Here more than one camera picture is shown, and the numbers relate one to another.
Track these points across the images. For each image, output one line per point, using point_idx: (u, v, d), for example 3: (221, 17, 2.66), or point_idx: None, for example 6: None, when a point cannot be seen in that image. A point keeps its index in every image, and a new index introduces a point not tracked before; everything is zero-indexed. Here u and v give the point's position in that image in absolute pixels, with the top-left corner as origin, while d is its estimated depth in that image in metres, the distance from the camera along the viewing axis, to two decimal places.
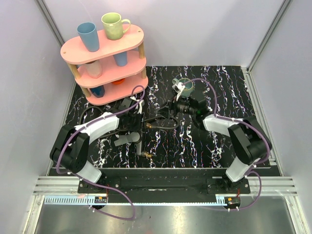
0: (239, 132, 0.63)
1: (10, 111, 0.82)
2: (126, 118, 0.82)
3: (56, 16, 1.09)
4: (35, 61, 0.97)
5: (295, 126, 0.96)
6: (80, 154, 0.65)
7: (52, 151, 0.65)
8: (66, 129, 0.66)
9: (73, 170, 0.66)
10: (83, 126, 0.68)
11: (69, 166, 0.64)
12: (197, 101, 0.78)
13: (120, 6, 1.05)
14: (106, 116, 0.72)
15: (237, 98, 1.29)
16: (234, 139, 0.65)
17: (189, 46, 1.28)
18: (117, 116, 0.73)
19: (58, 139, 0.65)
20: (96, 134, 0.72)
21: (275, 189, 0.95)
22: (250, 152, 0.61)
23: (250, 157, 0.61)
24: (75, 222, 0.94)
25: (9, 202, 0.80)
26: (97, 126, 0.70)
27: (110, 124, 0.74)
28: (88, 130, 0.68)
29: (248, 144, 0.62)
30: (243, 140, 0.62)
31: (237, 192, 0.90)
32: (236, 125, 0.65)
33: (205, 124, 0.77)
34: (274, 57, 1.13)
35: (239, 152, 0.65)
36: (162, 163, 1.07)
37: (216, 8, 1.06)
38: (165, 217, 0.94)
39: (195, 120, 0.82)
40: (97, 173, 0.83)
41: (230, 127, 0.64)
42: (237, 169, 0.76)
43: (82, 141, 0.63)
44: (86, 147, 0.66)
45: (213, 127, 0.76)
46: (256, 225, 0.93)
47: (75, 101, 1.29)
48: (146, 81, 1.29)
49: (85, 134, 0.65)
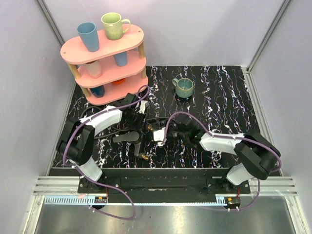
0: (247, 151, 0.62)
1: (10, 111, 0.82)
2: (128, 112, 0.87)
3: (56, 16, 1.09)
4: (35, 61, 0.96)
5: (295, 127, 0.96)
6: (87, 146, 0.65)
7: (58, 144, 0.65)
8: (71, 122, 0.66)
9: (79, 163, 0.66)
10: (88, 118, 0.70)
11: (75, 158, 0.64)
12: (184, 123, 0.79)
13: (120, 6, 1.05)
14: (109, 109, 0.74)
15: (237, 98, 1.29)
16: (243, 159, 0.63)
17: (189, 46, 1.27)
18: (120, 109, 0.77)
19: (64, 132, 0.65)
20: (100, 127, 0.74)
21: (275, 189, 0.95)
22: (264, 168, 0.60)
23: (266, 172, 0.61)
24: (75, 222, 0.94)
25: (9, 202, 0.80)
26: (101, 119, 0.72)
27: (113, 117, 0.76)
28: (93, 123, 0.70)
29: (260, 160, 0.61)
30: (254, 158, 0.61)
31: (237, 192, 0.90)
32: (241, 143, 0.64)
33: (204, 144, 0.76)
34: (274, 57, 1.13)
35: (252, 170, 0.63)
36: (162, 163, 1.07)
37: (216, 8, 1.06)
38: (165, 217, 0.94)
39: (191, 142, 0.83)
40: (98, 172, 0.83)
41: (237, 148, 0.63)
42: (241, 176, 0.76)
43: (88, 132, 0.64)
44: (91, 140, 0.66)
45: (212, 146, 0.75)
46: (256, 225, 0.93)
47: (75, 101, 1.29)
48: (146, 80, 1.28)
49: (90, 126, 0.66)
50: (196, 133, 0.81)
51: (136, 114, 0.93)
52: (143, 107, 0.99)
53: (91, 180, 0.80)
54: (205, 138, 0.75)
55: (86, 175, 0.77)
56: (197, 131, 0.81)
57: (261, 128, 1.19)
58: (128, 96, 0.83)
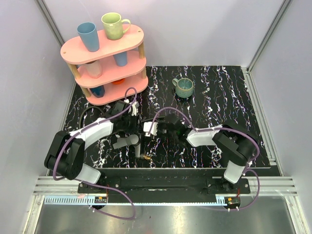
0: (224, 139, 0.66)
1: (10, 110, 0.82)
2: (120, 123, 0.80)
3: (56, 17, 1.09)
4: (35, 61, 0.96)
5: (295, 127, 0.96)
6: (77, 160, 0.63)
7: (46, 159, 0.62)
8: (60, 135, 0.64)
9: (69, 178, 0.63)
10: (78, 131, 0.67)
11: (65, 173, 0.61)
12: (172, 122, 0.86)
13: (120, 6, 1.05)
14: (100, 121, 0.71)
15: (237, 98, 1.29)
16: (223, 147, 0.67)
17: (189, 46, 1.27)
18: (110, 121, 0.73)
19: (52, 146, 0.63)
20: (90, 141, 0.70)
21: (275, 189, 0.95)
22: (243, 154, 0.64)
23: (244, 158, 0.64)
24: (75, 222, 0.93)
25: (9, 202, 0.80)
26: (91, 132, 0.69)
27: (105, 129, 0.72)
28: (83, 136, 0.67)
29: (237, 146, 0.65)
30: (231, 145, 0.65)
31: (237, 192, 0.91)
32: (218, 133, 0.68)
33: (190, 141, 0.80)
34: (274, 57, 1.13)
35: (232, 158, 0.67)
36: (162, 163, 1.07)
37: (216, 8, 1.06)
38: (165, 217, 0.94)
39: (180, 141, 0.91)
40: (96, 174, 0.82)
41: (214, 138, 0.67)
42: (234, 171, 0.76)
43: (79, 146, 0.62)
44: (81, 153, 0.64)
45: (198, 141, 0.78)
46: (256, 225, 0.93)
47: (75, 101, 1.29)
48: (146, 81, 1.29)
49: (81, 139, 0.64)
50: (183, 132, 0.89)
51: (129, 117, 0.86)
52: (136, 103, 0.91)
53: (90, 183, 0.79)
54: (191, 134, 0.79)
55: (83, 181, 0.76)
56: (185, 130, 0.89)
57: (261, 128, 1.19)
58: (118, 104, 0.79)
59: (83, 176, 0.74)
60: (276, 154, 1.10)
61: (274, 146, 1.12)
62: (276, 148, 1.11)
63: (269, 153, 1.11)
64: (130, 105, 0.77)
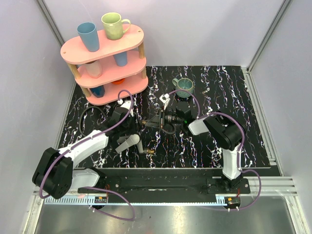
0: (212, 122, 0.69)
1: (10, 110, 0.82)
2: (116, 135, 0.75)
3: (56, 17, 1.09)
4: (35, 61, 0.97)
5: (295, 127, 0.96)
6: (64, 180, 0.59)
7: (34, 176, 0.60)
8: (49, 152, 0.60)
9: (56, 196, 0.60)
10: (68, 148, 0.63)
11: (51, 192, 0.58)
12: (183, 111, 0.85)
13: (120, 6, 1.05)
14: (93, 135, 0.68)
15: (237, 98, 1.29)
16: (211, 129, 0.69)
17: (189, 46, 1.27)
18: (106, 133, 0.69)
19: (40, 164, 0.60)
20: (82, 156, 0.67)
21: (275, 188, 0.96)
22: (224, 135, 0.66)
23: (228, 142, 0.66)
24: (75, 222, 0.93)
25: (9, 202, 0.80)
26: (82, 147, 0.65)
27: (98, 144, 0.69)
28: (72, 153, 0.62)
29: (224, 130, 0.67)
30: (218, 127, 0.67)
31: (237, 192, 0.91)
32: (210, 116, 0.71)
33: (191, 128, 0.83)
34: (274, 57, 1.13)
35: (217, 139, 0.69)
36: (162, 163, 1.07)
37: (216, 8, 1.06)
38: (165, 217, 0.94)
39: (183, 128, 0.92)
40: (94, 178, 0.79)
41: (204, 120, 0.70)
42: (226, 161, 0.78)
43: (65, 167, 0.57)
44: (69, 173, 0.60)
45: (198, 129, 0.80)
46: (257, 225, 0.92)
47: (75, 101, 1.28)
48: (146, 81, 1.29)
49: (68, 159, 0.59)
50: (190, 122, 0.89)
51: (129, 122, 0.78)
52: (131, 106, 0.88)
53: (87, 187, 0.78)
54: (193, 122, 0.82)
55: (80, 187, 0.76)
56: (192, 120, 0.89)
57: (261, 128, 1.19)
58: (114, 113, 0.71)
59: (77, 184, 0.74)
60: (276, 154, 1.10)
61: (274, 146, 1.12)
62: (277, 149, 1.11)
63: (269, 153, 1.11)
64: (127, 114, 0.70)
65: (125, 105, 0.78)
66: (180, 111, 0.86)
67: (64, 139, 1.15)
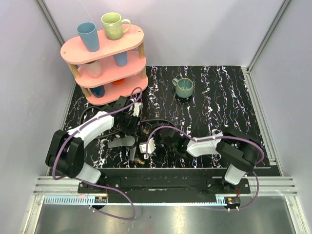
0: (228, 148, 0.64)
1: (10, 110, 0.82)
2: (121, 116, 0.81)
3: (56, 17, 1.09)
4: (35, 61, 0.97)
5: (295, 127, 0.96)
6: (77, 159, 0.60)
7: (47, 159, 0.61)
8: (58, 135, 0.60)
9: (71, 176, 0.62)
10: (76, 129, 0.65)
11: (66, 172, 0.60)
12: (169, 136, 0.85)
13: (120, 7, 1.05)
14: (99, 116, 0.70)
15: (237, 98, 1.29)
16: (228, 157, 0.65)
17: (189, 46, 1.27)
18: (111, 115, 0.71)
19: (51, 146, 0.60)
20: (91, 138, 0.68)
21: (275, 188, 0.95)
22: (249, 160, 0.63)
23: (250, 164, 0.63)
24: (75, 222, 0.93)
25: (9, 202, 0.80)
26: (90, 128, 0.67)
27: (105, 124, 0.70)
28: (82, 133, 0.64)
29: (243, 153, 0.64)
30: (236, 152, 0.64)
31: (237, 192, 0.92)
32: (221, 142, 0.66)
33: (191, 151, 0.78)
34: (274, 57, 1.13)
35: (238, 165, 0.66)
36: (162, 163, 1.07)
37: (216, 8, 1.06)
38: (165, 217, 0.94)
39: (179, 152, 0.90)
40: (97, 174, 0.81)
41: (218, 148, 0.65)
42: (237, 174, 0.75)
43: (77, 146, 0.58)
44: (81, 151, 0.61)
45: (199, 152, 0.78)
46: (257, 225, 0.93)
47: (75, 101, 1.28)
48: (146, 80, 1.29)
49: (79, 139, 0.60)
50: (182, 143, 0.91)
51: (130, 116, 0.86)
52: (136, 110, 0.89)
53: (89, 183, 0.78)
54: (190, 145, 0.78)
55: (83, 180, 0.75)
56: (183, 141, 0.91)
57: (261, 128, 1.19)
58: (121, 99, 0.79)
59: (81, 175, 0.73)
60: (276, 154, 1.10)
61: (274, 146, 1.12)
62: (276, 148, 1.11)
63: (269, 153, 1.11)
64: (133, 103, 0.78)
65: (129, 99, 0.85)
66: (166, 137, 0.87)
67: None
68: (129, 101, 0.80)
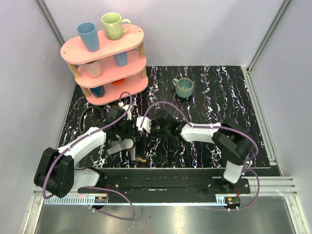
0: (223, 139, 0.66)
1: (10, 110, 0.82)
2: (113, 130, 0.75)
3: (56, 17, 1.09)
4: (35, 61, 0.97)
5: (295, 127, 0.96)
6: (67, 178, 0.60)
7: (36, 177, 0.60)
8: (48, 153, 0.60)
9: (60, 195, 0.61)
10: (67, 146, 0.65)
11: (55, 191, 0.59)
12: (162, 117, 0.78)
13: (120, 7, 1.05)
14: (91, 132, 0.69)
15: (237, 98, 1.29)
16: (222, 147, 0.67)
17: (189, 46, 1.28)
18: (103, 130, 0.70)
19: (40, 165, 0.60)
20: (82, 154, 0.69)
21: (275, 188, 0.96)
22: (240, 153, 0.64)
23: (241, 157, 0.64)
24: (75, 221, 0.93)
25: (9, 202, 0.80)
26: (82, 145, 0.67)
27: (97, 140, 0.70)
28: (72, 151, 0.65)
29: (235, 146, 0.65)
30: (230, 144, 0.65)
31: (237, 192, 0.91)
32: (218, 132, 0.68)
33: (185, 136, 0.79)
34: (274, 57, 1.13)
35: (229, 157, 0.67)
36: (162, 163, 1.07)
37: (216, 8, 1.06)
38: (165, 217, 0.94)
39: (172, 135, 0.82)
40: (94, 177, 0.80)
41: (214, 137, 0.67)
42: (233, 171, 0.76)
43: (67, 165, 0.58)
44: (72, 170, 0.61)
45: (193, 137, 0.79)
46: (257, 225, 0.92)
47: (75, 101, 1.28)
48: (146, 81, 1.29)
49: (69, 157, 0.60)
50: (176, 126, 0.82)
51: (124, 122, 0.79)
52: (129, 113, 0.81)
53: (88, 186, 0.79)
54: (185, 129, 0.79)
55: (81, 186, 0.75)
56: (177, 124, 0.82)
57: (261, 128, 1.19)
58: (112, 110, 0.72)
59: (78, 184, 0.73)
60: (276, 154, 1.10)
61: (274, 146, 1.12)
62: (276, 148, 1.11)
63: (269, 153, 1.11)
64: (126, 112, 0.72)
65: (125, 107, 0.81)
66: (159, 119, 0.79)
67: (64, 139, 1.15)
68: (121, 110, 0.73)
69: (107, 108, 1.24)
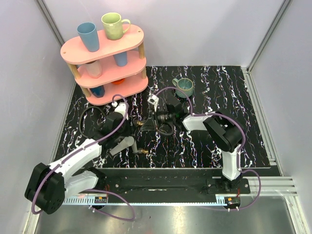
0: (213, 124, 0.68)
1: (10, 110, 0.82)
2: (110, 142, 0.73)
3: (56, 17, 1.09)
4: (35, 62, 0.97)
5: (295, 127, 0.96)
6: (57, 195, 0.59)
7: (27, 191, 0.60)
8: (39, 169, 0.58)
9: (48, 211, 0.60)
10: (58, 163, 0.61)
11: (44, 207, 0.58)
12: (172, 106, 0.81)
13: (120, 7, 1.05)
14: (85, 146, 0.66)
15: (237, 98, 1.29)
16: (211, 131, 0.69)
17: (189, 47, 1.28)
18: (99, 143, 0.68)
19: (31, 180, 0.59)
20: (74, 169, 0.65)
21: (275, 188, 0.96)
22: (227, 140, 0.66)
23: (228, 144, 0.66)
24: (75, 222, 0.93)
25: (9, 202, 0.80)
26: (74, 161, 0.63)
27: (91, 154, 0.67)
28: (64, 168, 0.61)
29: (224, 132, 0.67)
30: (219, 130, 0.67)
31: (237, 192, 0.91)
32: (209, 117, 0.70)
33: (185, 124, 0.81)
34: (274, 57, 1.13)
35: (218, 142, 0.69)
36: (162, 163, 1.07)
37: (216, 8, 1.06)
38: (165, 217, 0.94)
39: (176, 123, 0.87)
40: (93, 181, 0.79)
41: (204, 121, 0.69)
42: (225, 160, 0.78)
43: (56, 184, 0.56)
44: (61, 188, 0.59)
45: (193, 126, 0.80)
46: (257, 225, 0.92)
47: (75, 101, 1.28)
48: (146, 81, 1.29)
49: (60, 175, 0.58)
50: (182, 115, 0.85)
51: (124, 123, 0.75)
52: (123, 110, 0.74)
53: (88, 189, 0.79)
54: (186, 119, 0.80)
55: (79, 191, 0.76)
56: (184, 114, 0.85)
57: (261, 128, 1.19)
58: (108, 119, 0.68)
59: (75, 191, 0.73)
60: (276, 154, 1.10)
61: (274, 146, 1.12)
62: (276, 148, 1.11)
63: (269, 153, 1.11)
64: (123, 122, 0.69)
65: (119, 107, 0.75)
66: (169, 106, 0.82)
67: (64, 139, 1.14)
68: (118, 119, 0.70)
69: (107, 108, 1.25)
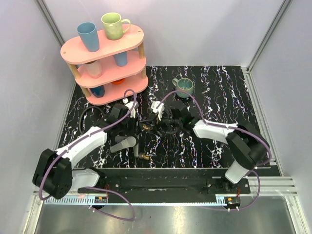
0: (238, 141, 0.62)
1: (10, 110, 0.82)
2: (115, 130, 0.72)
3: (56, 17, 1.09)
4: (35, 62, 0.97)
5: (295, 127, 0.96)
6: (64, 180, 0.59)
7: (34, 177, 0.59)
8: (46, 154, 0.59)
9: (57, 196, 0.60)
10: (65, 148, 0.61)
11: (52, 192, 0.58)
12: (178, 109, 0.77)
13: (120, 7, 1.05)
14: (91, 133, 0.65)
15: (237, 98, 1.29)
16: (234, 148, 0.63)
17: (189, 47, 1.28)
18: (105, 130, 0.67)
19: (38, 165, 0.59)
20: (81, 156, 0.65)
21: (275, 188, 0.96)
22: (252, 158, 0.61)
23: (252, 163, 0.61)
24: (75, 222, 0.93)
25: (9, 202, 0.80)
26: (80, 146, 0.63)
27: (97, 141, 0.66)
28: (70, 154, 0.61)
29: (249, 150, 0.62)
30: (243, 148, 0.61)
31: (237, 192, 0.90)
32: (233, 133, 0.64)
33: (196, 131, 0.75)
34: (274, 57, 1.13)
35: (240, 159, 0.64)
36: (162, 163, 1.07)
37: (216, 8, 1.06)
38: (165, 217, 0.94)
39: (185, 128, 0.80)
40: (93, 178, 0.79)
41: (227, 137, 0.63)
42: (237, 170, 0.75)
43: (64, 168, 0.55)
44: (69, 172, 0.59)
45: (204, 134, 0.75)
46: (257, 225, 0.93)
47: (75, 101, 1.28)
48: (146, 80, 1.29)
49: (67, 159, 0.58)
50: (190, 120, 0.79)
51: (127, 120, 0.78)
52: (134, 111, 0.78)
53: (88, 187, 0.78)
54: (198, 126, 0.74)
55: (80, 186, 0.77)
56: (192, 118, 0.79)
57: (261, 128, 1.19)
58: (114, 108, 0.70)
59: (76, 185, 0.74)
60: (276, 154, 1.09)
61: (274, 146, 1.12)
62: (276, 149, 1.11)
63: None
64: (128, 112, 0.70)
65: (129, 103, 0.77)
66: (174, 109, 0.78)
67: (64, 139, 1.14)
68: (124, 109, 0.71)
69: (107, 108, 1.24)
